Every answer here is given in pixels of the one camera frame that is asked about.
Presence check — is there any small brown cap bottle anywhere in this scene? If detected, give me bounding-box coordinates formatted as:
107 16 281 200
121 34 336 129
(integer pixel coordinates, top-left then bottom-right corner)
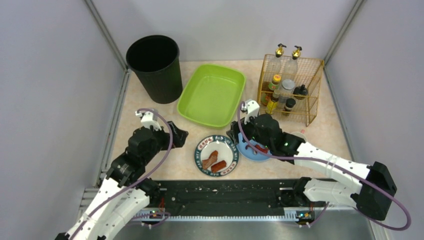
265 90 280 115

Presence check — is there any white plate with green rim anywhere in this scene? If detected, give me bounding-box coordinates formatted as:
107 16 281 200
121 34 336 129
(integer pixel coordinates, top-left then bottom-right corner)
193 134 240 177

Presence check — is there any gold wire rack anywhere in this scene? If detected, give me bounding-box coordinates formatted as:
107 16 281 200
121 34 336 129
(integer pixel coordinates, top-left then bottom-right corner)
256 54 324 126

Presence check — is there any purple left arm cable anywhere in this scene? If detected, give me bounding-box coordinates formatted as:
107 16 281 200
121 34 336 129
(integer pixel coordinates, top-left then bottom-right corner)
67 108 175 240

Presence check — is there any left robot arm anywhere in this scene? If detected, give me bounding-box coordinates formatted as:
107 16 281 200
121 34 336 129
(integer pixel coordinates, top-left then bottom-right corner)
56 121 189 240

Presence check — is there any black lid jar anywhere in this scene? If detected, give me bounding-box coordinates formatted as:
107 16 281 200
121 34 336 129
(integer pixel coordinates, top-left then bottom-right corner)
293 84 309 100

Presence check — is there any small dark spice bottle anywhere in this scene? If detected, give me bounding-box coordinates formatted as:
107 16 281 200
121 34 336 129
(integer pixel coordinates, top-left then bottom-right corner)
282 98 296 116

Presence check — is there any clear glass bottle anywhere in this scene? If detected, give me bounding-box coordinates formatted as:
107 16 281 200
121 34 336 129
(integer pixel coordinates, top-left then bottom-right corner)
282 45 303 81

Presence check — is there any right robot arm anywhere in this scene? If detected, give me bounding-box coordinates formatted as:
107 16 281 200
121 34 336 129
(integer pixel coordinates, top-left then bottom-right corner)
226 114 397 221

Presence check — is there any blue plate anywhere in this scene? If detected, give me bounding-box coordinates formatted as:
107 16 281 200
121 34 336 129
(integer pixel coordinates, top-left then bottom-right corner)
236 135 271 162

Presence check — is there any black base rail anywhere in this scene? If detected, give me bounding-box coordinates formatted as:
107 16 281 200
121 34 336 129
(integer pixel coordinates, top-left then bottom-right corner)
141 179 326 222

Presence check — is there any green plastic basin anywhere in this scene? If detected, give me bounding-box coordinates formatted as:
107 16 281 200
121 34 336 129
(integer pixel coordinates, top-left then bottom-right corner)
177 64 247 129

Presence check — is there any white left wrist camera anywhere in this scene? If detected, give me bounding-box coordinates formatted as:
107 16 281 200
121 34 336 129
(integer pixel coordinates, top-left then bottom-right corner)
135 110 162 131

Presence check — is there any red sausage piece on plate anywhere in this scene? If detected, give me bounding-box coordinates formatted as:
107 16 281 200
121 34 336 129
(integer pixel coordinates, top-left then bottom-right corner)
211 160 227 173

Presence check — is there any red sausage on blue plate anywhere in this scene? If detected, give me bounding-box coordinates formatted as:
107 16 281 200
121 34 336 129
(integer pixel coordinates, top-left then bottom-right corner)
254 144 269 154

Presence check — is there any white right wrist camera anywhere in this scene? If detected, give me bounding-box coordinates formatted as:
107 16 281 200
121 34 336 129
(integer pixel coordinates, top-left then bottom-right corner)
240 99 260 125

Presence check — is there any brown meat piece left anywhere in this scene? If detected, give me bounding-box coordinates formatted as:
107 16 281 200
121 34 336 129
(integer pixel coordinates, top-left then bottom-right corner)
202 150 219 170

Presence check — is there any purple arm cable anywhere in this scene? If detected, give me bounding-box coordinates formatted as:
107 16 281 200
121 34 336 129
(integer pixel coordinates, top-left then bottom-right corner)
67 108 175 240
237 102 412 231

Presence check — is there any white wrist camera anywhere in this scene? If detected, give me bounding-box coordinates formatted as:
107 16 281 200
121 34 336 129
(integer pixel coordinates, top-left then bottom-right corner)
135 110 162 131
240 99 260 125

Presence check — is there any black plastic trash bin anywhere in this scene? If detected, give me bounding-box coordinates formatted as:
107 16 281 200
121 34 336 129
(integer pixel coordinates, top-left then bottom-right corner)
125 35 183 104

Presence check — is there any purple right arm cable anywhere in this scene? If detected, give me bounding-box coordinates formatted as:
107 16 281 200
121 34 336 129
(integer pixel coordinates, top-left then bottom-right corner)
237 102 412 231

